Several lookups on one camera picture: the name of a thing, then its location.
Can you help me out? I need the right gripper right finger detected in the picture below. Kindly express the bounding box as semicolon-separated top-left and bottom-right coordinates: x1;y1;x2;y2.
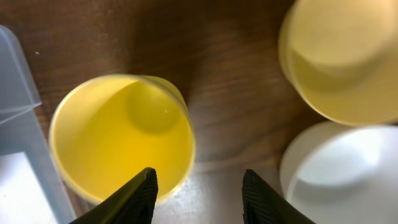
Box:
242;169;315;224

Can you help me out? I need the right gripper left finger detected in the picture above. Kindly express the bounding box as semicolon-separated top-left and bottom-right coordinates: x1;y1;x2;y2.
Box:
71;167;159;224

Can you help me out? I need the white bowl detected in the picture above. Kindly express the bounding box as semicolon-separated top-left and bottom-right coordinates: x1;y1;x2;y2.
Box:
279;121;397;223

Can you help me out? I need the yellow cup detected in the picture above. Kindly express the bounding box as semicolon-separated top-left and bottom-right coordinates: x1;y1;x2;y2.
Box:
49;74;196;204

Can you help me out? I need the yellow bowl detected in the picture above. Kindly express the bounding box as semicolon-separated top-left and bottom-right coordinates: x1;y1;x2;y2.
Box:
278;0;397;126

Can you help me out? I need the white label in container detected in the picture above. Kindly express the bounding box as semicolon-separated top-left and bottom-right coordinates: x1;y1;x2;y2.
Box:
1;152;57;224

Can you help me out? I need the clear plastic storage container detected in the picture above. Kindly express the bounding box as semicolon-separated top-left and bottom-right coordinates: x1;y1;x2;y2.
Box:
1;26;76;223

